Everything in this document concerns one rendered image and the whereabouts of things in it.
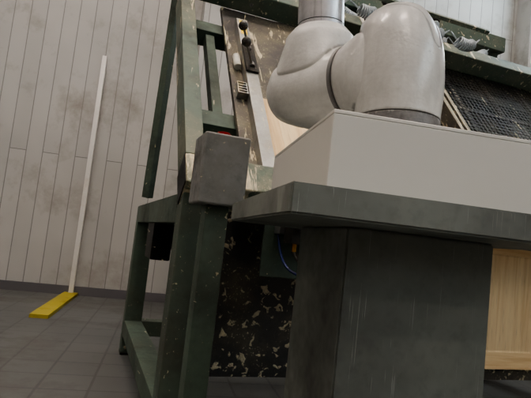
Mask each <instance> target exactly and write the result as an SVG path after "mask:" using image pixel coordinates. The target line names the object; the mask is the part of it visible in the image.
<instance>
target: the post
mask: <svg viewBox="0 0 531 398"><path fill-rule="evenodd" d="M227 222H228V207H223V206H216V205H203V206H202V207H201V215H200V222H199V229H198V241H197V248H196V254H195V261H194V273H193V279H192V286H191V293H190V305H189V312H188V318H187V325H186V337H185V344H184V350H183V363H182V369H181V376H180V383H179V394H178V398H206V395H207V388H208V382H209V369H210V362H211V355H212V348H213V336H214V329H215V322H216V315H217V302H218V295H219V288H220V276H221V269H222V262H223V255H224V242H225V235H226V228H227Z"/></svg>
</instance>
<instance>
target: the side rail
mask: <svg viewBox="0 0 531 398"><path fill-rule="evenodd" d="M175 8H176V69H177V130H178V173H179V168H180V166H181V163H182V161H183V156H184V154H185V155H186V153H191V154H194V153H195V146H196V140H197V138H199V137H200V136H201V135H202V134H203V122H202V110H201V87H200V75H199V63H198V40H197V28H196V16H195V4H194V0H177V3H176V7H175Z"/></svg>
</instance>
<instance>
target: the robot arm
mask: <svg viewBox="0 0 531 398"><path fill-rule="evenodd" d="M344 23H345V0H299V8H298V26H297V27H296V28H295V29H294V30H293V31H292V32H291V33H290V34H289V35H288V37H287V39H286V40H285V45H284V50H283V52H282V55H281V58H280V61H279V63H278V66H277V68H276V69H275V70H274V71H273V72H272V74H271V77H270V79H269V83H268V86H267V90H266V97H267V102H268V104H269V108H270V110H271V111H272V113H273V114H274V116H275V117H276V118H278V119H279V120H280V121H282V122H284V123H286V124H289V125H291V126H296V127H299V128H304V129H310V128H311V127H312V126H313V125H315V124H316V123H317V122H319V121H320V120H321V119H322V118H324V117H325V116H327V115H328V114H329V113H330V112H331V111H332V110H334V109H339V110H344V111H353V112H358V113H363V114H369V115H377V116H382V117H387V118H396V119H402V120H407V121H412V122H421V123H426V124H431V125H437V126H441V114H442V108H443V98H444V88H445V53H444V47H443V41H442V37H441V34H440V31H439V28H438V25H437V24H436V23H435V22H434V21H433V19H432V17H431V15H430V14H429V13H428V11H427V10H426V9H425V8H424V7H423V6H420V5H418V4H416V3H412V2H391V3H389V4H386V5H384V6H382V7H381V8H378V9H377V10H375V11H374V12H373V13H372V14H371V15H370V16H369V17H368V18H367V19H366V20H365V21H364V22H363V23H362V24H361V27H360V33H358V34H356V35H355V36H353V34H352V33H351V32H350V31H349V30H348V29H347V28H346V27H345V26H344Z"/></svg>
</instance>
